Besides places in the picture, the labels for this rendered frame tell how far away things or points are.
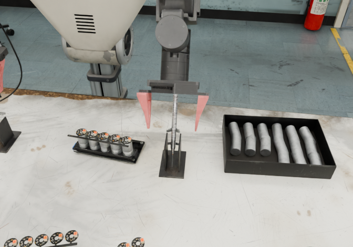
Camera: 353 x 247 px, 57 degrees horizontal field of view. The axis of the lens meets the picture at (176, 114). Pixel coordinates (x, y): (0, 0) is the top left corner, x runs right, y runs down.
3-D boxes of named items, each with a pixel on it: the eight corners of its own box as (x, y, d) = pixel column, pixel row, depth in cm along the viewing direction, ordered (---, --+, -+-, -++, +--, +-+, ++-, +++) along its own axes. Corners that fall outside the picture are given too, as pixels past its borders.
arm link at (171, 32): (200, -3, 67) (158, -3, 67) (199, -23, 55) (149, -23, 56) (199, 56, 67) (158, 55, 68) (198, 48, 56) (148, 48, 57)
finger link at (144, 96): (170, 131, 64) (173, 83, 63) (134, 129, 64) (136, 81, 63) (173, 127, 70) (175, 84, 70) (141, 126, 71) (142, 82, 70)
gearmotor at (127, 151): (125, 150, 79) (123, 135, 75) (135, 152, 78) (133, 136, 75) (121, 157, 77) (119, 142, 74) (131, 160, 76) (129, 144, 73)
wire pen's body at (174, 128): (176, 146, 75) (179, 98, 74) (176, 147, 73) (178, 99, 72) (169, 146, 75) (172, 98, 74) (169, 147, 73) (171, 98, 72)
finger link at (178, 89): (206, 133, 63) (209, 85, 62) (169, 131, 64) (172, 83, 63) (206, 130, 70) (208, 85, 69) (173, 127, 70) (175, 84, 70)
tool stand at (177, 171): (185, 171, 80) (187, 126, 79) (183, 183, 70) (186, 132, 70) (162, 169, 81) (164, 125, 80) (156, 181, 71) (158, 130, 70)
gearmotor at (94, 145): (93, 144, 80) (89, 129, 77) (102, 146, 80) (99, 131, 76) (89, 151, 78) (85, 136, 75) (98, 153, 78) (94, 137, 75)
